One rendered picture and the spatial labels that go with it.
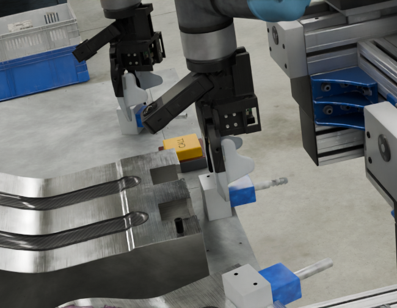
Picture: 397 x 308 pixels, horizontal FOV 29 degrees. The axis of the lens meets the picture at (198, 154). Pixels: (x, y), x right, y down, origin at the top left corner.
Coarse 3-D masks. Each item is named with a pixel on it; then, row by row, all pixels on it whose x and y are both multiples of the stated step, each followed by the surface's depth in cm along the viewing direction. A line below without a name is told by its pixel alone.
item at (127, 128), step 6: (120, 108) 146; (132, 108) 145; (138, 108) 147; (120, 114) 146; (132, 114) 145; (138, 114) 145; (180, 114) 145; (186, 114) 145; (120, 120) 147; (126, 120) 146; (132, 120) 146; (138, 120) 146; (120, 126) 147; (126, 126) 147; (132, 126) 147; (138, 126) 147; (126, 132) 148; (132, 132) 147; (138, 132) 147
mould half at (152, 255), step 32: (128, 160) 116; (160, 160) 115; (32, 192) 112; (64, 192) 112; (128, 192) 107; (160, 192) 106; (0, 224) 101; (32, 224) 104; (64, 224) 103; (160, 224) 98; (192, 224) 97; (0, 256) 95; (32, 256) 96; (64, 256) 96; (96, 256) 94; (128, 256) 94; (160, 256) 95; (192, 256) 96; (0, 288) 93; (32, 288) 94; (64, 288) 95; (96, 288) 96; (128, 288) 96; (160, 288) 97
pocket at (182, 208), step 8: (176, 200) 103; (184, 200) 103; (160, 208) 103; (168, 208) 103; (176, 208) 104; (184, 208) 104; (192, 208) 103; (168, 216) 104; (176, 216) 104; (184, 216) 104
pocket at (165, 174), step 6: (156, 168) 113; (162, 168) 113; (168, 168) 113; (174, 168) 113; (180, 168) 113; (156, 174) 113; (162, 174) 113; (168, 174) 113; (174, 174) 114; (180, 174) 113; (156, 180) 114; (162, 180) 114; (168, 180) 114; (174, 180) 114
